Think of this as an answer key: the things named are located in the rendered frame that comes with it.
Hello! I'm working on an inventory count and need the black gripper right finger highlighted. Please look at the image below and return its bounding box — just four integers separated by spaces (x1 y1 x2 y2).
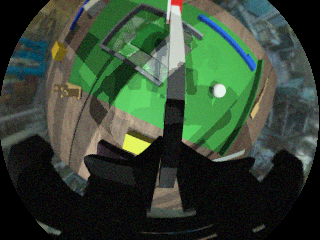
176 141 256 212

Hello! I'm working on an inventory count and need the green putting mat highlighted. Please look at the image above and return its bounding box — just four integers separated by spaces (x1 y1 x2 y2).
68 0 259 153

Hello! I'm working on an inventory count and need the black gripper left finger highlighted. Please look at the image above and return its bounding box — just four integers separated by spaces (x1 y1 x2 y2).
83 136 163 212

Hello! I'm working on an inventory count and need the white golf ball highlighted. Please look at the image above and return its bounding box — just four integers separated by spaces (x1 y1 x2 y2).
212 83 227 99

